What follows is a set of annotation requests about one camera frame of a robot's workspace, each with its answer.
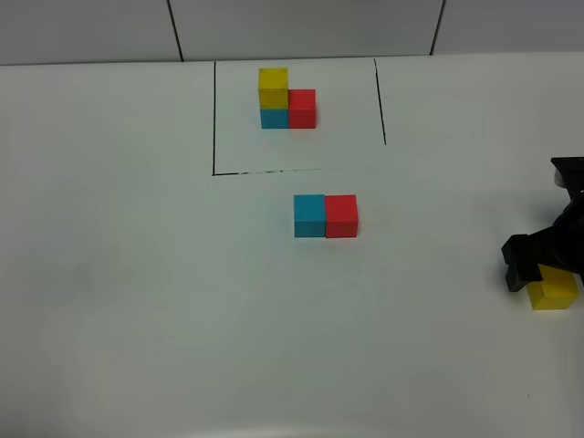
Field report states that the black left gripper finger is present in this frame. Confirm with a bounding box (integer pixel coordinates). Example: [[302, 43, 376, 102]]
[[506, 261, 542, 292]]

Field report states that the blue template block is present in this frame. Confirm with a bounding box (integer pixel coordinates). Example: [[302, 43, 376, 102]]
[[260, 109, 288, 130]]

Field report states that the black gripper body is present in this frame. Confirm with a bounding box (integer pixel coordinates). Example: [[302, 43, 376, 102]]
[[502, 200, 583, 274]]

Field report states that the red template block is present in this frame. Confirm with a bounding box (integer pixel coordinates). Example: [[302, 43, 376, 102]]
[[288, 89, 317, 129]]

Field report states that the yellow template block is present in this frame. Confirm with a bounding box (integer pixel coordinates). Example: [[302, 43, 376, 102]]
[[257, 68, 288, 110]]

